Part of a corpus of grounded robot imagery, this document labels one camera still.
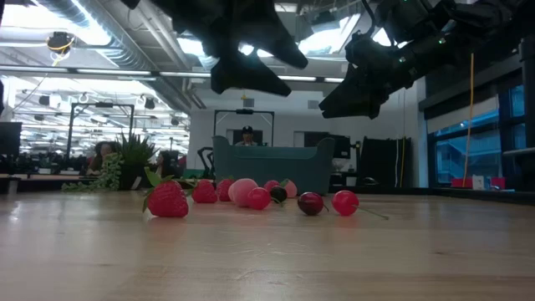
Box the long ceiling light strip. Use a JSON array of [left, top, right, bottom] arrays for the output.
[[0, 65, 212, 80], [278, 74, 346, 84]]

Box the leafy red toy strawberry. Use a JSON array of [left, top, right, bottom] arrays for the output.
[[141, 166, 190, 219]]

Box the green artificial potted plant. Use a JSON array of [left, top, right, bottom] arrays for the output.
[[61, 131, 159, 194]]

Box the black cabinet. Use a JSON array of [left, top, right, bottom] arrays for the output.
[[359, 136, 413, 189]]

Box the teal plastic bin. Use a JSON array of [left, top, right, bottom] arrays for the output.
[[211, 135, 337, 196]]

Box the black gantry frame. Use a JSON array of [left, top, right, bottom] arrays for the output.
[[66, 101, 135, 168], [213, 108, 276, 147]]

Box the silver ventilation duct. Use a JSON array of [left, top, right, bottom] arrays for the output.
[[35, 0, 208, 112]]

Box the black upright frame post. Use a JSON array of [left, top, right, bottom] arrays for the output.
[[519, 35, 535, 193]]

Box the black toy cherry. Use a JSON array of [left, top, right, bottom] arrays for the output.
[[269, 185, 289, 204]]

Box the black computer monitor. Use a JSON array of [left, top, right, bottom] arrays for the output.
[[0, 121, 23, 158], [329, 134, 353, 161]]

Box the yellow hanging cable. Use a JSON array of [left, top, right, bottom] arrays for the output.
[[461, 52, 476, 189]]

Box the dark red toy cherry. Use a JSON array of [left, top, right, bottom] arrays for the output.
[[297, 191, 330, 217]]

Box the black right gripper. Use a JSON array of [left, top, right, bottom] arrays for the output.
[[319, 31, 424, 120]]

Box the round black ceiling device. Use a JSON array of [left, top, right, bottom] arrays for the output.
[[45, 31, 77, 54]]

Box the person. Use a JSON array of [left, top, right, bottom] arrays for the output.
[[85, 140, 119, 176], [155, 149, 187, 180], [233, 125, 261, 147]]

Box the black aluminium table frame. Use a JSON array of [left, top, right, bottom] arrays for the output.
[[0, 175, 535, 207]]

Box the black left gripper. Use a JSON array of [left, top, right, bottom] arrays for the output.
[[120, 0, 309, 98]]

